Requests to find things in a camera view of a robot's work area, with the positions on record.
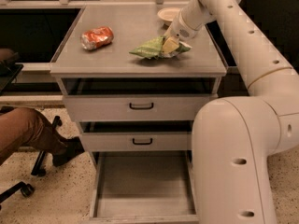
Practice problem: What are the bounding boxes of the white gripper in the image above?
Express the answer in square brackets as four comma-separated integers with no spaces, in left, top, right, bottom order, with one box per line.
[162,11,200,54]

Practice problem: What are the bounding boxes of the green jalapeno chip bag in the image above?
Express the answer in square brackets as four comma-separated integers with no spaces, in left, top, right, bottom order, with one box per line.
[130,35,192,59]

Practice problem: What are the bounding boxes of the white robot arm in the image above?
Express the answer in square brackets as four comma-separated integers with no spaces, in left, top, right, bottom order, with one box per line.
[166,0,299,224]

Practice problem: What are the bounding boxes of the top grey drawer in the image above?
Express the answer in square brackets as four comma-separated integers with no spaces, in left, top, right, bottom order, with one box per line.
[63,77,217,121]

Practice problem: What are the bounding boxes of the red crumpled chip bag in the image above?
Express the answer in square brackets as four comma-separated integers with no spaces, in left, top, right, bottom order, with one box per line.
[80,26,114,50]

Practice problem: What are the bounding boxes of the grey drawer cabinet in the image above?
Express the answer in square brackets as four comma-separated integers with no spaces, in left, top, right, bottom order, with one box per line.
[50,4,228,161]

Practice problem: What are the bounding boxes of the middle grey drawer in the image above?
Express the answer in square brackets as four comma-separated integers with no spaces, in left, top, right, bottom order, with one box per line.
[80,120,192,152]

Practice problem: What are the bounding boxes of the bottom grey open drawer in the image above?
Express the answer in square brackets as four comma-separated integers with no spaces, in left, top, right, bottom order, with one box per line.
[82,151,199,224]

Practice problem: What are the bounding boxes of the white paper bowl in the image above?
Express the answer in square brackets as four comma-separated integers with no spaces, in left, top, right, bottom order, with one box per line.
[157,7,179,26]

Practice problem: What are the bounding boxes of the black shoe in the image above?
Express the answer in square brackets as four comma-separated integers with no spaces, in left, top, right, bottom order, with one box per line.
[52,137,84,167]

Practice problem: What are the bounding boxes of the person leg brown trousers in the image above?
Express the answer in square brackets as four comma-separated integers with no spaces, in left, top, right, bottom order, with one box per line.
[0,107,66,165]

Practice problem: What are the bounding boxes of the black office chair left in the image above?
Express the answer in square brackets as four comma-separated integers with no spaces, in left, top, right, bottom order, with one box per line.
[0,115,63,211]

